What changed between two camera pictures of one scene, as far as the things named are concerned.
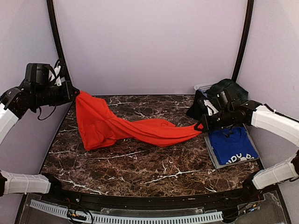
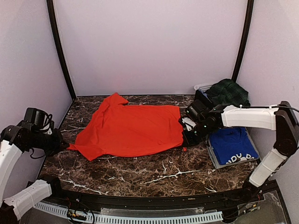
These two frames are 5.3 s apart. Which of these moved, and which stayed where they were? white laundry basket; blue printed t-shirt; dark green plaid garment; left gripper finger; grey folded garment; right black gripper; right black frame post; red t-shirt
Moved: right black gripper; red t-shirt; left gripper finger
Stayed: white laundry basket; right black frame post; grey folded garment; blue printed t-shirt; dark green plaid garment
